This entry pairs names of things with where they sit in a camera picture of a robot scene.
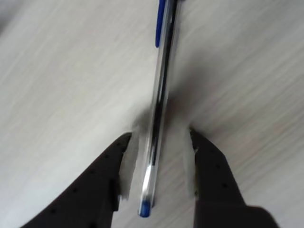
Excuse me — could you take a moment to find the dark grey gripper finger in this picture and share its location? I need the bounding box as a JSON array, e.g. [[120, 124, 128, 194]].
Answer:
[[182, 127, 281, 228], [22, 132, 140, 228]]

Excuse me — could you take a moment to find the blue ballpoint pen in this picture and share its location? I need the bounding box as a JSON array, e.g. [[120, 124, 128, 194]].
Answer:
[[137, 0, 183, 218]]

